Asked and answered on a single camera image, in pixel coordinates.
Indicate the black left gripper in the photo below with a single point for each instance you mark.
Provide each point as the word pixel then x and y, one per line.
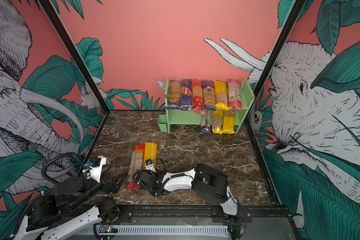
pixel 115 187

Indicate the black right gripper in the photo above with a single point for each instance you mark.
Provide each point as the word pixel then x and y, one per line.
pixel 159 174

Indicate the red yellow spaghetti bag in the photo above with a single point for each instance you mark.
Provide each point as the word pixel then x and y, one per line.
pixel 135 166

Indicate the blue gold spaghetti bag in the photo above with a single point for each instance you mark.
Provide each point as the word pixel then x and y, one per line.
pixel 174 97

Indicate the purple label spaghetti bag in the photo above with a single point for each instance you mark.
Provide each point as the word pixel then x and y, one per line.
pixel 206 123

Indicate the blue Barilla spaghetti pack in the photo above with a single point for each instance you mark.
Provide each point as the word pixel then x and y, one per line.
pixel 186 102

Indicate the blue Korean spaghetti bag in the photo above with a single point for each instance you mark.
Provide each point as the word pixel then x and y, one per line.
pixel 209 95

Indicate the red label spaghetti bag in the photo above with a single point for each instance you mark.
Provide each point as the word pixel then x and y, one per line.
pixel 234 95

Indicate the yellow Pastatime spaghetti bag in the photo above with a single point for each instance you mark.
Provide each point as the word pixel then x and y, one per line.
pixel 221 96

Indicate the yellow barcode spaghetti bag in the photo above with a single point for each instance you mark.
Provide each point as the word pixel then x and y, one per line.
pixel 229 122

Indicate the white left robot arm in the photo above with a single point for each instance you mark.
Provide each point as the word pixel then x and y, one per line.
pixel 59 213

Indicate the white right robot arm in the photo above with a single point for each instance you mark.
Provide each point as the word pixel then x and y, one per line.
pixel 204 180

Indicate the yellow Pastatime bag left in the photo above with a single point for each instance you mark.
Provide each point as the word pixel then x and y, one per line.
pixel 150 157

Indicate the white vented strip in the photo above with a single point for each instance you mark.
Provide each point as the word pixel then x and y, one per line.
pixel 129 230

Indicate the green hanging cup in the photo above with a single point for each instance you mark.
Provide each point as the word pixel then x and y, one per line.
pixel 162 123

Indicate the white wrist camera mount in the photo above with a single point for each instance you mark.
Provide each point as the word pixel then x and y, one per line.
pixel 93 168

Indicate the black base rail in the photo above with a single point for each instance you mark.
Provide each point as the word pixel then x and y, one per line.
pixel 130 213

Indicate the black corner frame post left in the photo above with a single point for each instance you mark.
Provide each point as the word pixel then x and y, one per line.
pixel 54 18

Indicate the black corner frame post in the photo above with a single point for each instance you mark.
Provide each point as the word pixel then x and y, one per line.
pixel 282 38
pixel 54 18

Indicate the black corner frame post right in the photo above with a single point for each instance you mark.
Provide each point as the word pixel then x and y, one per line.
pixel 282 38

